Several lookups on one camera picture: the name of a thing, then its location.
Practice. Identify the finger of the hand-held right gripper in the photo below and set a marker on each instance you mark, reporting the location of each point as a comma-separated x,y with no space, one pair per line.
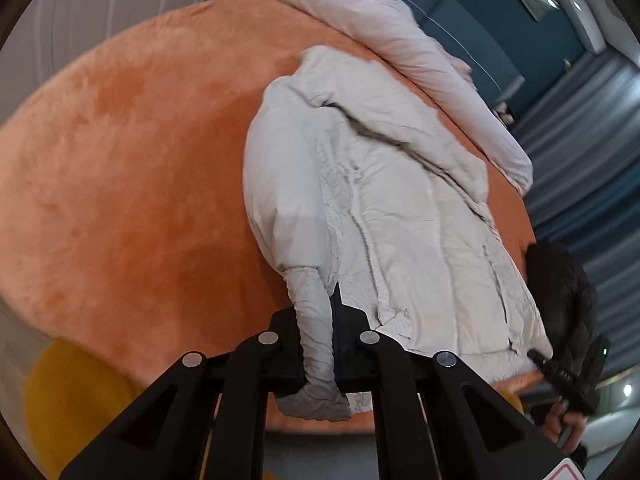
542,362

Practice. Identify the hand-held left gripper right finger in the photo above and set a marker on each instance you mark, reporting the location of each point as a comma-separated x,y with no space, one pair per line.
339,345

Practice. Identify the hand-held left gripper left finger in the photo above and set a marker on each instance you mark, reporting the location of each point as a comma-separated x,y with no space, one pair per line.
287,345

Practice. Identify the white padded jacket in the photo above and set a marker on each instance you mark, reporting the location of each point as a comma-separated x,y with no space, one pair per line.
400,230

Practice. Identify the person's right hand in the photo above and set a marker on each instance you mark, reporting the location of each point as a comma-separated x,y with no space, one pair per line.
562,425

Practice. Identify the blue-grey curtain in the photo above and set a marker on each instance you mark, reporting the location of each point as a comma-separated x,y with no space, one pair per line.
585,170

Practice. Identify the yellow cushion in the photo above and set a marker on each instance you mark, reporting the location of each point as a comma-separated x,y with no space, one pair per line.
75,410

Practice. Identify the orange plush blanket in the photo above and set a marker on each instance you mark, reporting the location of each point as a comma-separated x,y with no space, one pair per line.
130,185

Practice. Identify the pale pink duvet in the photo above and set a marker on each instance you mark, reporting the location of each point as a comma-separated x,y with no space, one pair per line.
415,45

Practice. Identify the blue padded headboard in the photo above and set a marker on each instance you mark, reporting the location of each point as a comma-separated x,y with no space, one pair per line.
480,25

